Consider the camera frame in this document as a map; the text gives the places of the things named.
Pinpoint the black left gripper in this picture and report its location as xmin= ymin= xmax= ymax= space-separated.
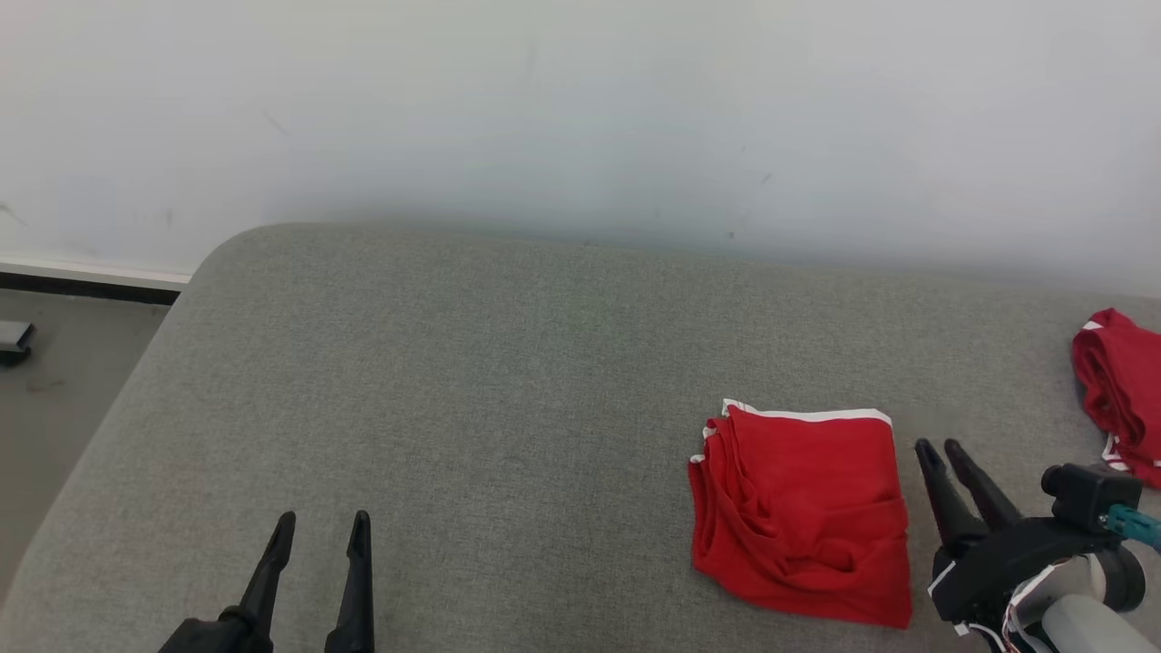
xmin=159 ymin=510 xmax=376 ymax=653

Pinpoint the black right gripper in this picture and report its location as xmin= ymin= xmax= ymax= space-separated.
xmin=914 ymin=439 xmax=1103 ymax=627

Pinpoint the plain red white garment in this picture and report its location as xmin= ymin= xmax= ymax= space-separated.
xmin=688 ymin=399 xmax=912 ymax=629

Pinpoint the red jersey with number print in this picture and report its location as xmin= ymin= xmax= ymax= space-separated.
xmin=1072 ymin=308 xmax=1161 ymax=491

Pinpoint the grey fabric sofa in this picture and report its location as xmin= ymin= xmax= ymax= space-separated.
xmin=0 ymin=223 xmax=1161 ymax=653

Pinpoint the white and black baseboard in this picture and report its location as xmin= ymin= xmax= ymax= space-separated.
xmin=0 ymin=258 xmax=191 ymax=305

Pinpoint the small grey floor object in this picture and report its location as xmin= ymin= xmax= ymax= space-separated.
xmin=0 ymin=322 xmax=35 ymax=366

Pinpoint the teal right cable connector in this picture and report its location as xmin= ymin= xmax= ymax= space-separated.
xmin=1107 ymin=505 xmax=1161 ymax=551

